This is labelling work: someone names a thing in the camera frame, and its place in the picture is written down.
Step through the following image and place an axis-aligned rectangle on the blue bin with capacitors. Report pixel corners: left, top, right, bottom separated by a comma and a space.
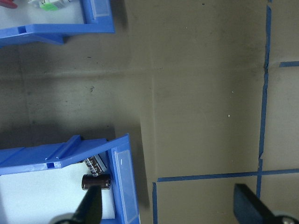
0, 133, 141, 224

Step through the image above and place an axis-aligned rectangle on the pile of push-button switches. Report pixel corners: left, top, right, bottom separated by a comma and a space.
0, 0, 87, 30

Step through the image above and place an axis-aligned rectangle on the white foam liner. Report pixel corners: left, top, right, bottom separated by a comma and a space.
0, 163, 117, 224

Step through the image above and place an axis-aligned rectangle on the blue bin with push buttons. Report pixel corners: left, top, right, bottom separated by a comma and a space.
0, 0, 116, 49

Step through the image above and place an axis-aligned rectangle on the white green switch block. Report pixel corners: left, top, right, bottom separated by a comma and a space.
27, 0, 73, 12

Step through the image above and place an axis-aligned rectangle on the dark capacitor with white print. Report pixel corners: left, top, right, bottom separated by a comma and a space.
83, 154, 108, 178

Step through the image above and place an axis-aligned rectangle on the dark brown cylindrical capacitor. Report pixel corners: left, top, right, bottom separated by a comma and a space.
81, 173, 112, 191

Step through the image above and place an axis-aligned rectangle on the red mushroom push button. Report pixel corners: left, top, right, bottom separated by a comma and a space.
0, 0, 18, 9

